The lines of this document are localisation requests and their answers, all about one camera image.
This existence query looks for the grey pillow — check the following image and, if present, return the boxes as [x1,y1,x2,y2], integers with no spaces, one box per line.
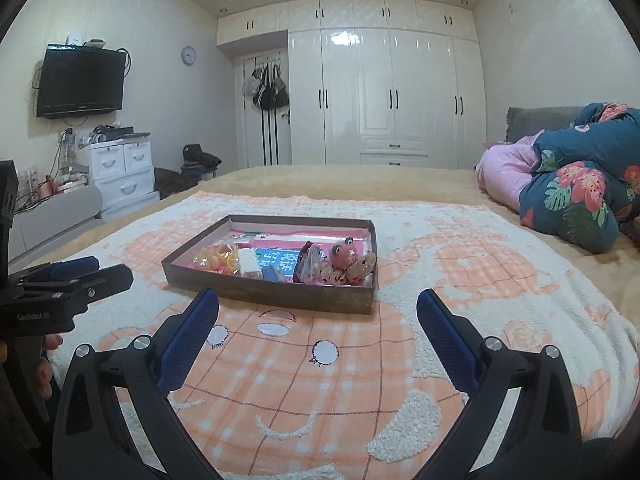
[506,106,582,143]

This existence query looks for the pink plush hair accessory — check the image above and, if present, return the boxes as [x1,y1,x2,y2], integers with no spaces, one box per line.
[319,237,378,286]

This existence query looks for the pink quilt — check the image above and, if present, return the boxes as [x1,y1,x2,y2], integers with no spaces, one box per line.
[475,130,544,212]

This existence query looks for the white wardrobe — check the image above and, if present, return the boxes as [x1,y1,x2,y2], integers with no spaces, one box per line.
[217,0,486,169]

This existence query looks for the wall mounted black television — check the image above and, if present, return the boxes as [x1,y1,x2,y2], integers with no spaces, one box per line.
[36,44,128,119]

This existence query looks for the round wall clock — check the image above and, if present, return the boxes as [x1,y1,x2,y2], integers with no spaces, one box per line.
[180,46,196,66]

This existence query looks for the beige bed cover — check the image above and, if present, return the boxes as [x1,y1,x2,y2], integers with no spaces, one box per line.
[32,165,639,325]

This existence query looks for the brown cardboard tray box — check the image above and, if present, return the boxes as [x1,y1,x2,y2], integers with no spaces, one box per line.
[162,214,378,314]

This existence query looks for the blue floral quilt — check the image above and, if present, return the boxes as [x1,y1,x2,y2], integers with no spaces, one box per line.
[518,103,639,254]

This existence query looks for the white door with bags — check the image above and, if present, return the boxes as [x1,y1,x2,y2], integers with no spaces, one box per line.
[234,49,292,169]

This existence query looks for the person's left hand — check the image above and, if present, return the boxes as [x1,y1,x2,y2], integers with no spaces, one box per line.
[0,334,63,400]

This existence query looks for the white comb hair clip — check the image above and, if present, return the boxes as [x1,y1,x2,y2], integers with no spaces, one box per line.
[238,247,262,280]

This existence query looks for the yellow rings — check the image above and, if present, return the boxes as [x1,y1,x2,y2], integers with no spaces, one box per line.
[192,239,252,276]

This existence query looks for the pile of dark clothes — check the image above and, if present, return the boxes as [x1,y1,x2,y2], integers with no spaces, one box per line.
[154,144,222,200]

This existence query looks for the blue card with characters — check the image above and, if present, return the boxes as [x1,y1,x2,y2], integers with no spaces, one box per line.
[255,247,299,278]

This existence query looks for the white drawer cabinet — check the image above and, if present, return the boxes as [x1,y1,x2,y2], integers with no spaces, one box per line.
[80,136,160,222]

